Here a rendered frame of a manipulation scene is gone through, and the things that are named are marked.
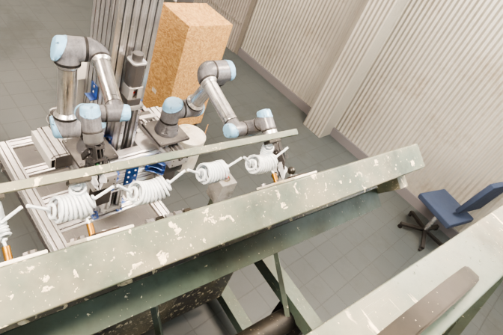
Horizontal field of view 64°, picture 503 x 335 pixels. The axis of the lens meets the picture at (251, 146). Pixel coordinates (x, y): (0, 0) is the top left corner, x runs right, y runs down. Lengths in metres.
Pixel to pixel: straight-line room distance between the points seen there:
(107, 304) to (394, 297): 0.70
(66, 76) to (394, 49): 3.61
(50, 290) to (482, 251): 0.81
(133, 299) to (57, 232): 1.96
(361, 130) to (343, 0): 1.56
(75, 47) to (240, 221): 1.27
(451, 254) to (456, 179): 4.00
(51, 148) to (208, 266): 1.50
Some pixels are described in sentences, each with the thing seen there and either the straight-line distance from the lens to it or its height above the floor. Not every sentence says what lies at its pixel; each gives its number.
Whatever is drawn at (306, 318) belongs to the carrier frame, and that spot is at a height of 0.79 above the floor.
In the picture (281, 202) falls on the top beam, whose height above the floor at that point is 1.91.
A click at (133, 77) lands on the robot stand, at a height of 1.45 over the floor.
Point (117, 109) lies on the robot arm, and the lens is 1.81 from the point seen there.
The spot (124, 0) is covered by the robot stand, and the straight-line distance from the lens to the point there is 2.13.
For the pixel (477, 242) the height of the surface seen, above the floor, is 2.20.
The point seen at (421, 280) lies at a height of 2.20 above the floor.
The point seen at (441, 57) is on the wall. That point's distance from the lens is 4.63.
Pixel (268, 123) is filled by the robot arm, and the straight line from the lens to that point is 1.99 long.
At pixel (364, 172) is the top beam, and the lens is 1.42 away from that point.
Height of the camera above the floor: 2.65
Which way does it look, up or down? 36 degrees down
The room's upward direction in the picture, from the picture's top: 24 degrees clockwise
